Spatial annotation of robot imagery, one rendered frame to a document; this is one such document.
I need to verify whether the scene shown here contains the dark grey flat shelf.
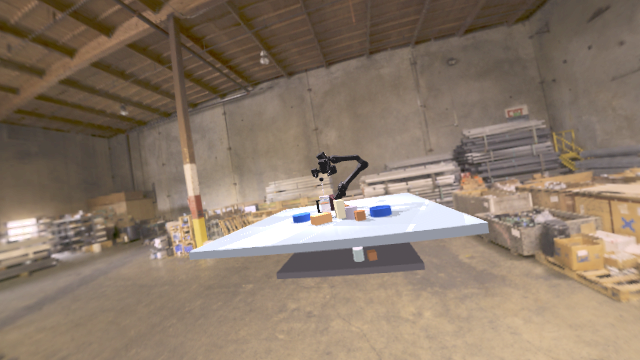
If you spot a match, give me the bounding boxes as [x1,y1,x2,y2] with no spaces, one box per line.
[276,242,425,279]

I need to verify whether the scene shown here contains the blue cylinder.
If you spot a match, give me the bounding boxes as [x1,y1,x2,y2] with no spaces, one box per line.
[370,205,392,218]
[292,212,310,223]

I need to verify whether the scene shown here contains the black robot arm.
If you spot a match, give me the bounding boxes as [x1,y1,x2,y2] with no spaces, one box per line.
[316,152,369,200]

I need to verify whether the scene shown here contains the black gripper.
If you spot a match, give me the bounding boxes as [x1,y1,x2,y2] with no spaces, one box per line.
[311,164,337,178]

